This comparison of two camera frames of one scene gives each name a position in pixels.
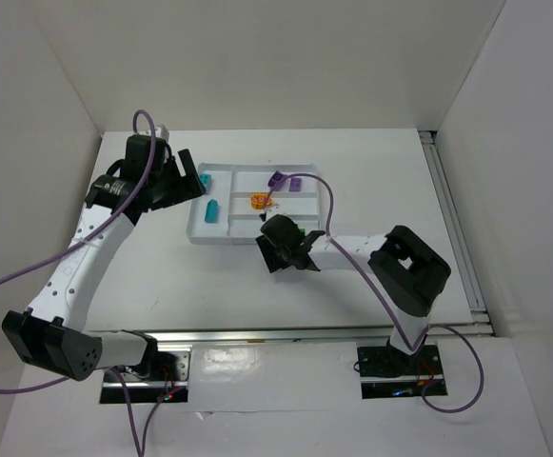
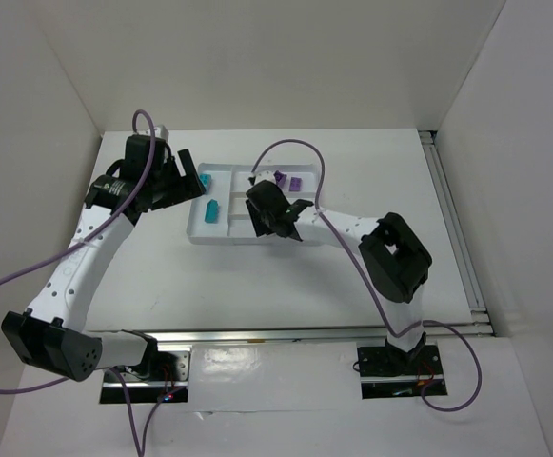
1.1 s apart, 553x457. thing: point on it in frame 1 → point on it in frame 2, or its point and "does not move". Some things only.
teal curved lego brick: (206, 180) does not move
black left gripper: (176, 178) does not move
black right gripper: (270, 252) → (266, 217)
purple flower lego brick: (276, 176) does not move
